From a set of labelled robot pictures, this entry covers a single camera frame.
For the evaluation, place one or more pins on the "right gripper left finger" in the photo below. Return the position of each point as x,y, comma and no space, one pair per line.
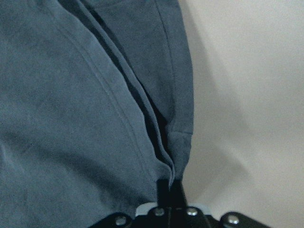
163,193

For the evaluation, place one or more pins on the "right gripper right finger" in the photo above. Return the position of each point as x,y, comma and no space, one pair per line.
177,195

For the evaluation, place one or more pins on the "black t-shirt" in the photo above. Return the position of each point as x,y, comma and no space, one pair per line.
96,106

